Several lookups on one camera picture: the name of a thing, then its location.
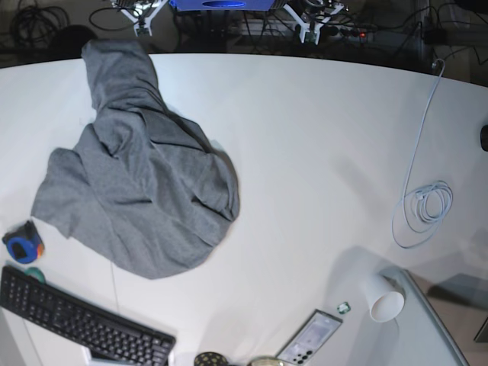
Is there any black power strip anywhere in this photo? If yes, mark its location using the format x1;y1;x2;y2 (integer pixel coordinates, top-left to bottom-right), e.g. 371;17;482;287
335;24;377;41

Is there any black computer keyboard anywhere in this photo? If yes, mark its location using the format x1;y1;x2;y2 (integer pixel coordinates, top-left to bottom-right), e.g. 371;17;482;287
1;265;176;365

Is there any small green white packet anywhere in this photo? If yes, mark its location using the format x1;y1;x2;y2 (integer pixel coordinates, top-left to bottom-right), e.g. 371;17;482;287
336;301;351;315

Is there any black gold dotted lid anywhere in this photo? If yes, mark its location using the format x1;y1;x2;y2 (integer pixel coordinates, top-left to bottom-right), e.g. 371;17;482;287
194;352;229;366

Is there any smartphone with clear case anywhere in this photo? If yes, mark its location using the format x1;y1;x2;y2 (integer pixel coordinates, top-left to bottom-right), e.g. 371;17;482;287
276;310;342;365

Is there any blue black tape measure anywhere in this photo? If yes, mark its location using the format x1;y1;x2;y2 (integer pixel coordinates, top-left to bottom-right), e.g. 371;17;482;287
2;220;45;265

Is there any white coiled cable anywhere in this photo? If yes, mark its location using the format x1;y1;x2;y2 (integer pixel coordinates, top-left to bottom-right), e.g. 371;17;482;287
391;59;454;249

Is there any white paper cup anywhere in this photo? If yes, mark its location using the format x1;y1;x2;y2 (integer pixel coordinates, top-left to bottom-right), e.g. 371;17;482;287
361;274;405;323

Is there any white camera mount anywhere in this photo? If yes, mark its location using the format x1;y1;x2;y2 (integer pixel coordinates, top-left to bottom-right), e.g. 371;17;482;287
282;0;345;45
111;0;169;36

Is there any green tape roll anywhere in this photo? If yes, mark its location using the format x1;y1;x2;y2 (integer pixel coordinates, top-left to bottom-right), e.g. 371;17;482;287
24;267;46;284

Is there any round metal tin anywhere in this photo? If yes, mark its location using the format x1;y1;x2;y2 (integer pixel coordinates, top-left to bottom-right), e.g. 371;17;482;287
247;356;284;366

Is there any grey laptop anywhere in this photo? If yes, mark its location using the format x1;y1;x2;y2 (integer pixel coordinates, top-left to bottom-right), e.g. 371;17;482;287
371;267;487;365

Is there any blue box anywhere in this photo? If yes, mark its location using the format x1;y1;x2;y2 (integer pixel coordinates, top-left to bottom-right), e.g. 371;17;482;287
172;0;274;11

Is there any grey t-shirt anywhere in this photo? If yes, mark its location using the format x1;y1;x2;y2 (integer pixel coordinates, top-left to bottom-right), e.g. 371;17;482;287
31;40;239;280

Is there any black round object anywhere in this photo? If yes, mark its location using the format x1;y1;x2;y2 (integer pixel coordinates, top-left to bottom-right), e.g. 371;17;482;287
480;125;488;152

